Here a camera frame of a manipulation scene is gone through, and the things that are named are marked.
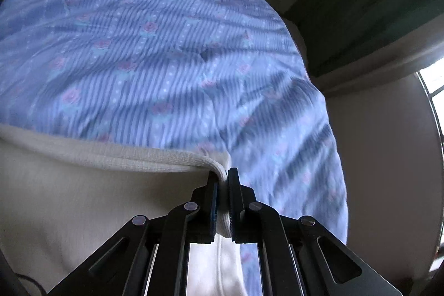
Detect green curtain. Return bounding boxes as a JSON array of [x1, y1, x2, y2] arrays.
[[281, 0, 444, 78]]

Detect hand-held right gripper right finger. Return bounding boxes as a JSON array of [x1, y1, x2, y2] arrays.
[[227, 167, 403, 296]]

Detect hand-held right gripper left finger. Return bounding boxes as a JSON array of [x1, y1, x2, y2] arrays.
[[47, 171, 221, 296]]

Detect white pants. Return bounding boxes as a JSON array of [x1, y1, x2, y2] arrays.
[[0, 124, 250, 296]]

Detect blue striped floral duvet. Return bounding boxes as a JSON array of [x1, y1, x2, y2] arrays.
[[0, 0, 350, 296]]

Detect window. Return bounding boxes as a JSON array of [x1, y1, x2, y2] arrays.
[[414, 57, 444, 175]]

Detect black cable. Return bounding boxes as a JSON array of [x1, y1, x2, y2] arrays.
[[16, 273, 47, 296]]

